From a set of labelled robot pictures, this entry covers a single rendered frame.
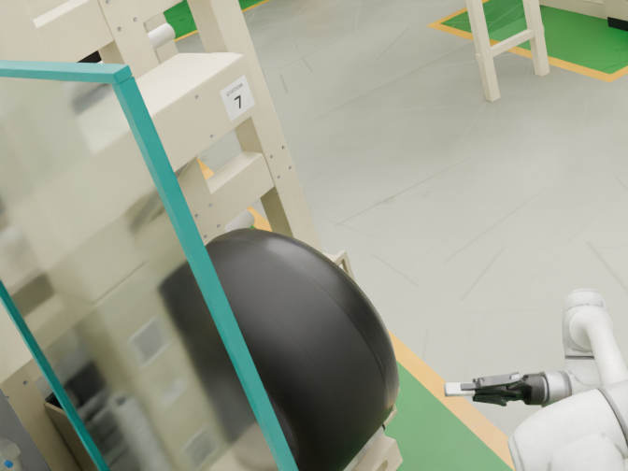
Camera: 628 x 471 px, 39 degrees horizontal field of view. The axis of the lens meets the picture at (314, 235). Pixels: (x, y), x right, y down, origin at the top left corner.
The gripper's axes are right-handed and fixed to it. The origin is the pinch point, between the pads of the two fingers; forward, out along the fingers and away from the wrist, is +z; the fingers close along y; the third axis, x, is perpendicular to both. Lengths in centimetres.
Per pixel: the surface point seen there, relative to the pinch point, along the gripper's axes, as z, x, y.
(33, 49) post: 90, 15, -83
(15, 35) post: 93, 15, -86
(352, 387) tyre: 29.7, -10.1, -18.5
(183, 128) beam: 66, 47, -37
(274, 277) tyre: 46, 10, -30
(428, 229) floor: -60, 188, 162
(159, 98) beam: 72, 53, -40
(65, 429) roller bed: 93, 3, 25
